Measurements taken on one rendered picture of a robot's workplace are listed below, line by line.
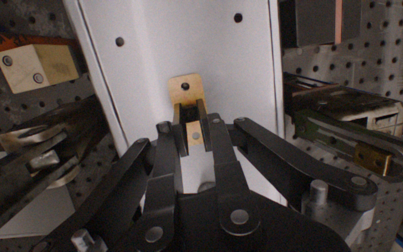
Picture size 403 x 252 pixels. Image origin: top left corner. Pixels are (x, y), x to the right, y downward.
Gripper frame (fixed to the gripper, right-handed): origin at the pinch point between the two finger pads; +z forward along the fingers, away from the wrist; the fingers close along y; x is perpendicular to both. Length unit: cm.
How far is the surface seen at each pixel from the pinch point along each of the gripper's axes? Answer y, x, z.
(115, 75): -7.5, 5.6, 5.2
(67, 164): -12.8, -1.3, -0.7
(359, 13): 23.0, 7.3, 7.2
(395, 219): 74, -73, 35
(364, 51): 50, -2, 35
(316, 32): 17.3, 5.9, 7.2
